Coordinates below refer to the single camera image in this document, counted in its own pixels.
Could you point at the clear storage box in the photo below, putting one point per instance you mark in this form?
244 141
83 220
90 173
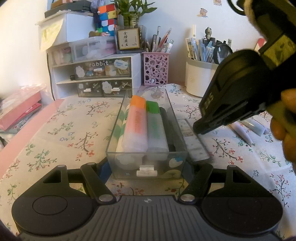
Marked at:
92 49

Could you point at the glass plant pot with label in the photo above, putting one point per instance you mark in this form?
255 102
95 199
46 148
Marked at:
128 39

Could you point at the colourful puzzle cube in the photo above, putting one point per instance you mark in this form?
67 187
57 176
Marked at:
108 20

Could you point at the white teal glue stick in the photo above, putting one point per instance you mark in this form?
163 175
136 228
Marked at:
120 134

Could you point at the black marker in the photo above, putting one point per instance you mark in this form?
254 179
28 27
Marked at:
170 129

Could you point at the white desktop drawer cabinet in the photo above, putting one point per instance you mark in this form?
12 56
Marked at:
136 67

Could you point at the green highlighter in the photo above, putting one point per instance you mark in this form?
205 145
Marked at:
157 129

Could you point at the green bamboo plant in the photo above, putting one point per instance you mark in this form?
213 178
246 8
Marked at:
131 11

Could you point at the black flat box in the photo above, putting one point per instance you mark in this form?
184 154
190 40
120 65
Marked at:
69 9

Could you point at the lavender white pen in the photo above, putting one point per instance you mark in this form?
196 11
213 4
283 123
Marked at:
241 133

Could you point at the white storage box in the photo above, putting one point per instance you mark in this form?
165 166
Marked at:
76 25

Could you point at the bunch of pens in white holder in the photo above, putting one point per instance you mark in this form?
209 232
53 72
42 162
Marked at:
203 49

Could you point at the person's right hand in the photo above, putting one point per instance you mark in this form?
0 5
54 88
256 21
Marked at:
279 129

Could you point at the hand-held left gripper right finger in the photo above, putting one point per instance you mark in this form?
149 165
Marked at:
201 176

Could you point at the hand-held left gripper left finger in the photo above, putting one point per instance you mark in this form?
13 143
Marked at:
104 173

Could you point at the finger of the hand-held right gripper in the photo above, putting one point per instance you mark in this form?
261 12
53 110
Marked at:
208 126

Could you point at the pink mesh pen holder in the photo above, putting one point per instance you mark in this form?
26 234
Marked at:
156 69

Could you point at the floral tablecloth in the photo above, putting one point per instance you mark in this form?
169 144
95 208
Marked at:
69 129

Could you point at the white cloud-shaped pen holder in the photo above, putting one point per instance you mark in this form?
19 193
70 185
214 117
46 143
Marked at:
198 78

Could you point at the black magnifying glass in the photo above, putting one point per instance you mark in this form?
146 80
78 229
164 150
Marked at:
223 52

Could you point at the bunch of pens in pink holder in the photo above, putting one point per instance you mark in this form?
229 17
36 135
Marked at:
159 41

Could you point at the clear plastic drawer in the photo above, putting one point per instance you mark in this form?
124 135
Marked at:
129 172

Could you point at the animal wall sticker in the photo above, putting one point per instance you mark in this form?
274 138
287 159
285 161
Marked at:
202 12
217 2

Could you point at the yellow sticky note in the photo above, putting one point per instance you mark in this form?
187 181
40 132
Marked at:
49 34

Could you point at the pink flat box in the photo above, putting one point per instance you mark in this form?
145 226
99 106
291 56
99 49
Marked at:
18 109

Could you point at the orange highlighter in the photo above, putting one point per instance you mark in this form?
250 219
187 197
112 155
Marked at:
135 122

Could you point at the purple plush toy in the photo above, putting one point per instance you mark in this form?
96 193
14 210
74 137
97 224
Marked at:
98 5

